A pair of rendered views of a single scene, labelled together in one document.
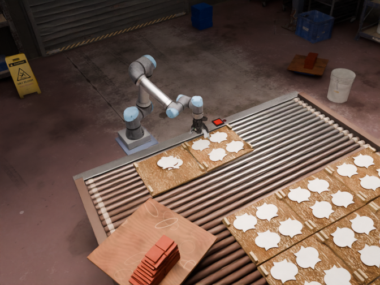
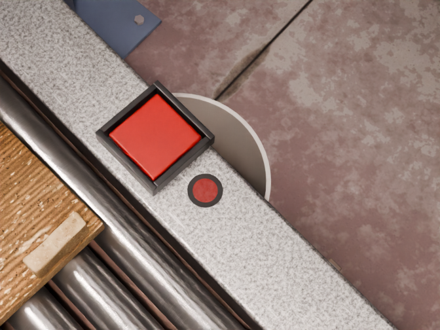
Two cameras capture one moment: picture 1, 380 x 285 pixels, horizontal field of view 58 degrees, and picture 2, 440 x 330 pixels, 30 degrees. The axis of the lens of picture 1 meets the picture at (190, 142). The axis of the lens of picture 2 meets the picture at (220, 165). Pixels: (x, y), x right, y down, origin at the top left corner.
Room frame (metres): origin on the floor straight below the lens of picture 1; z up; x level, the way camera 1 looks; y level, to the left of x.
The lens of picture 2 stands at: (2.19, -0.51, 1.61)
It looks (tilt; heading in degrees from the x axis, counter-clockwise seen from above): 70 degrees down; 65
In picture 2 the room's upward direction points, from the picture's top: 7 degrees clockwise
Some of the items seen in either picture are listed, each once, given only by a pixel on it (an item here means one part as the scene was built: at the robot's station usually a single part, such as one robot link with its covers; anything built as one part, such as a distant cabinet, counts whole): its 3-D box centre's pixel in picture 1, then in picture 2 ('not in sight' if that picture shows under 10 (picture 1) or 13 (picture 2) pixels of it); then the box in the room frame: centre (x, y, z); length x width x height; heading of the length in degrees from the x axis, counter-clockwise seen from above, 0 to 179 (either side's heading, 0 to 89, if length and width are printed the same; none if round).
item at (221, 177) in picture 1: (236, 171); not in sight; (1.69, -0.32, 0.90); 1.95 x 0.05 x 0.05; 116
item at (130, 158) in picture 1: (200, 133); (30, 36); (2.16, -0.09, 0.89); 2.08 x 0.09 x 0.06; 116
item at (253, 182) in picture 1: (249, 184); not in sight; (1.56, -0.38, 0.90); 1.95 x 0.05 x 0.05; 116
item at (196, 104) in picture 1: (197, 104); not in sight; (1.95, -0.07, 1.31); 0.09 x 0.08 x 0.11; 53
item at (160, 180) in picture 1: (168, 168); not in sight; (1.74, 0.17, 0.93); 0.41 x 0.35 x 0.02; 116
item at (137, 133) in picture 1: (134, 129); not in sight; (2.16, 0.44, 0.98); 0.15 x 0.15 x 0.10
